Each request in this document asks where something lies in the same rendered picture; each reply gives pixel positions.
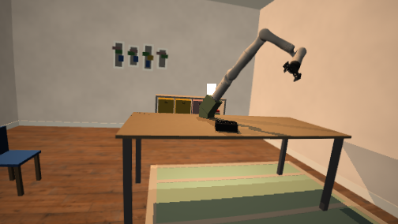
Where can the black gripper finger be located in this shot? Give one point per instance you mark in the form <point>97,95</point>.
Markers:
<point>287,67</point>
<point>297,75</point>

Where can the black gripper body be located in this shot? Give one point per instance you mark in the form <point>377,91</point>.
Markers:
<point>296,65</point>

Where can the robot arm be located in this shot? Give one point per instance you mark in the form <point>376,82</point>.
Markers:
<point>247,55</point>

